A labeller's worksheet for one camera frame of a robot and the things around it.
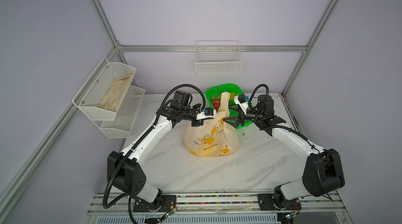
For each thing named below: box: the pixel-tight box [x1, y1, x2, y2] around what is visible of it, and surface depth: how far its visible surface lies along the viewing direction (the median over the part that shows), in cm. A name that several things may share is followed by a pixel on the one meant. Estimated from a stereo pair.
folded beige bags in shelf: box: [98, 73, 134, 113], surface depth 80 cm
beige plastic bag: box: [183, 91, 241, 158], surface depth 81 cm
